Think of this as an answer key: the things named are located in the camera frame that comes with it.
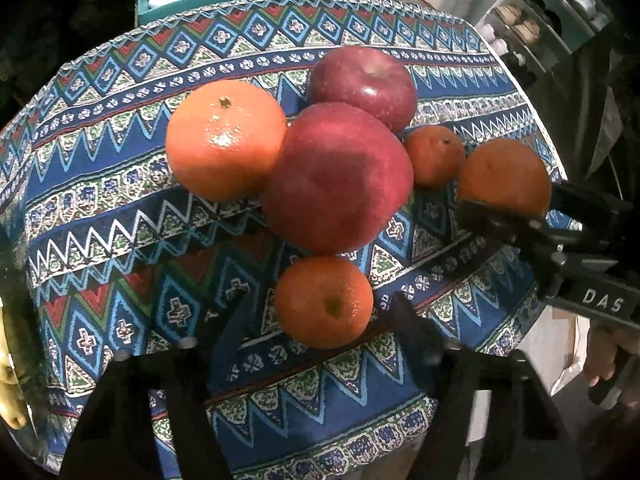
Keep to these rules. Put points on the red apple back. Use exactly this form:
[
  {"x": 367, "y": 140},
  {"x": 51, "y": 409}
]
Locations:
[{"x": 368, "y": 79}]

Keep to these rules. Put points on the red apple front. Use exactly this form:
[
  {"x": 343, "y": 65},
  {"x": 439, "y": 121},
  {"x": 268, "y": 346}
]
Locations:
[{"x": 340, "y": 176}]

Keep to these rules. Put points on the large orange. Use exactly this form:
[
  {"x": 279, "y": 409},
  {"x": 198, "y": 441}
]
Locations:
[{"x": 223, "y": 139}]

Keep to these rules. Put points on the small tangerine front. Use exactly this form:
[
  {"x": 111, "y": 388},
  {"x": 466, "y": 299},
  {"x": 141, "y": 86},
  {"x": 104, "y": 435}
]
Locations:
[{"x": 323, "y": 302}]

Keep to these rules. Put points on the person's right hand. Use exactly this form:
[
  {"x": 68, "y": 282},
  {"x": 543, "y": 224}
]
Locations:
[{"x": 603, "y": 343}]

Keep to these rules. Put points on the small tangerine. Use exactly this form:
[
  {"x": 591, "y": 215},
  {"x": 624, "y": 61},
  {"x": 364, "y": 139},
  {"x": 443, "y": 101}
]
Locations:
[
  {"x": 323, "y": 302},
  {"x": 437, "y": 156}
]

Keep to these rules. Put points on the dark glass bowl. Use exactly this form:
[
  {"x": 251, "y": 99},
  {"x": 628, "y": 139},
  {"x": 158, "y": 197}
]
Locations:
[{"x": 26, "y": 353}]

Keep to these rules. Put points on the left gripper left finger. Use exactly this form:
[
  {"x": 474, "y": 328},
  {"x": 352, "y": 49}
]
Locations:
[{"x": 114, "y": 437}]

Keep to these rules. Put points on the blue patterned tablecloth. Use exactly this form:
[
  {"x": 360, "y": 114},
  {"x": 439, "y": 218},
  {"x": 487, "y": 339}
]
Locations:
[{"x": 118, "y": 256}]

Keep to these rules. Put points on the grey shoe rack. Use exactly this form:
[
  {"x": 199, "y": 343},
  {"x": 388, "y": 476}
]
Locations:
[{"x": 532, "y": 36}]

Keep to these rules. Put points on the dark orange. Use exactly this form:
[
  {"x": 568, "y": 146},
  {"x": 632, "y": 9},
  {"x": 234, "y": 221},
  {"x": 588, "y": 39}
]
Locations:
[{"x": 506, "y": 174}]

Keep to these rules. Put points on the yellow green apple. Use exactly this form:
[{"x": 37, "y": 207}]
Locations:
[{"x": 13, "y": 408}]

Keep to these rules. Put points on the red apple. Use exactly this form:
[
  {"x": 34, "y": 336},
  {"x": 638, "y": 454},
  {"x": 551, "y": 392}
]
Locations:
[
  {"x": 368, "y": 79},
  {"x": 340, "y": 176}
]

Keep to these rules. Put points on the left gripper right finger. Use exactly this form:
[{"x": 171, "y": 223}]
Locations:
[{"x": 525, "y": 436}]

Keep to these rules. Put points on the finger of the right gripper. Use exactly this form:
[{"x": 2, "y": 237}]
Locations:
[{"x": 506, "y": 227}]

